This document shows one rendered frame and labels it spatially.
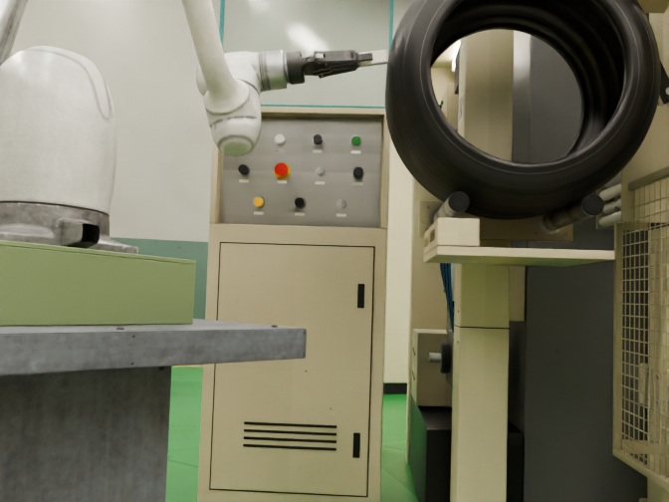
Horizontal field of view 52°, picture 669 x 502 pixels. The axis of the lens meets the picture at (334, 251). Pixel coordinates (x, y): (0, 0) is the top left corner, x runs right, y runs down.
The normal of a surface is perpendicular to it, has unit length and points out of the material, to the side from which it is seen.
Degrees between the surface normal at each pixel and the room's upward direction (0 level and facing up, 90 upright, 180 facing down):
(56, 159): 90
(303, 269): 90
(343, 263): 90
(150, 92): 90
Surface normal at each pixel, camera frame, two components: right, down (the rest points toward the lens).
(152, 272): 0.70, -0.02
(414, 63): -0.24, -0.07
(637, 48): 0.13, -0.09
